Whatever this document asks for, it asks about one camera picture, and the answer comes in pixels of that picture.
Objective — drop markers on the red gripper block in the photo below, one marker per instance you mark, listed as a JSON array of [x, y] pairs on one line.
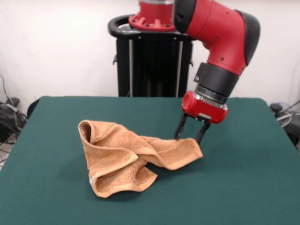
[[206, 111]]

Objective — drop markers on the tan terry towel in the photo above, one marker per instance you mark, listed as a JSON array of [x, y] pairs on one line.
[[117, 154]]

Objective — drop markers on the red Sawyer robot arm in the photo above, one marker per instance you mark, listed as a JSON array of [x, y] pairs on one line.
[[215, 28]]

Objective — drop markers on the dark green tablecloth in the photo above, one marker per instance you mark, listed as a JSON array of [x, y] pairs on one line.
[[70, 187]]

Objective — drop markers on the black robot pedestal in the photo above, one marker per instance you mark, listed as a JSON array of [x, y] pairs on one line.
[[152, 70]]

